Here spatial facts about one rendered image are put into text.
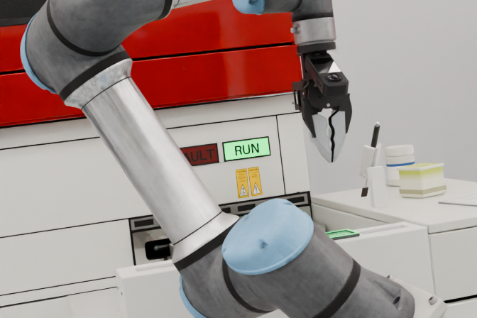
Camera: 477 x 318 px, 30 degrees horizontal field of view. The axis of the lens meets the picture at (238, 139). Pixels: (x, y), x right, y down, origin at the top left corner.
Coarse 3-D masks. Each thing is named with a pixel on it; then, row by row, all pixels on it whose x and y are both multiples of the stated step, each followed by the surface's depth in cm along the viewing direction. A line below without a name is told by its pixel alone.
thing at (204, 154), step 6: (186, 150) 211; (192, 150) 211; (198, 150) 211; (204, 150) 212; (210, 150) 212; (186, 156) 211; (192, 156) 211; (198, 156) 211; (204, 156) 212; (210, 156) 212; (216, 156) 213; (192, 162) 211; (198, 162) 211; (204, 162) 212; (210, 162) 212
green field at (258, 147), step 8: (224, 144) 213; (232, 144) 214; (240, 144) 214; (248, 144) 215; (256, 144) 215; (264, 144) 216; (232, 152) 214; (240, 152) 214; (248, 152) 215; (256, 152) 215; (264, 152) 216
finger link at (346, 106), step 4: (348, 96) 158; (348, 100) 158; (344, 104) 158; (348, 104) 158; (340, 108) 158; (344, 108) 158; (348, 108) 158; (348, 112) 158; (348, 116) 158; (348, 120) 158; (348, 124) 158; (348, 128) 158
